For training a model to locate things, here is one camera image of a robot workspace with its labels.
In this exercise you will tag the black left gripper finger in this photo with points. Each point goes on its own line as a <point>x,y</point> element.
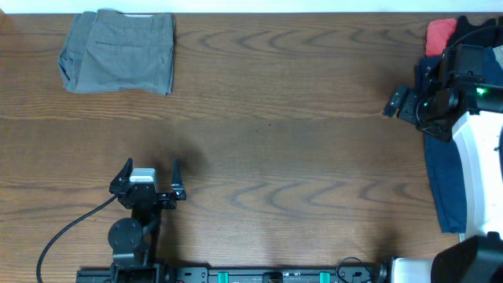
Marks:
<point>121,181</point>
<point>176,181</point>

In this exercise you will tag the black folded garment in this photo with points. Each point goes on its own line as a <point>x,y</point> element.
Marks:
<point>488,34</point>

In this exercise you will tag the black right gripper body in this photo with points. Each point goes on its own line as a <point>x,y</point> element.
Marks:
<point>418,110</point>

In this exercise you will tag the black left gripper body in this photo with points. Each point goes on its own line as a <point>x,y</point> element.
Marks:
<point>163,202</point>

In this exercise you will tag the beige garment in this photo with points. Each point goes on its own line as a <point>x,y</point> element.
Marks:
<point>498,54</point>

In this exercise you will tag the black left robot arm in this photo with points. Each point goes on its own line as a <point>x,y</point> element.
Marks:
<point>133,239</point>

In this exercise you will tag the red folded garment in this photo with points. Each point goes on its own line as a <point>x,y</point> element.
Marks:
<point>438,34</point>

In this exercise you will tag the grey shorts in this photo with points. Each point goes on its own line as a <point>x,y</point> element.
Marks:
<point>108,51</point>

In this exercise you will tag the navy blue garment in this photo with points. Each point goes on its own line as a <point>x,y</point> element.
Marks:
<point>442,159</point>

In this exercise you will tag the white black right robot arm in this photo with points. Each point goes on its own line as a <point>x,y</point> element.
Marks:
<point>470,114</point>

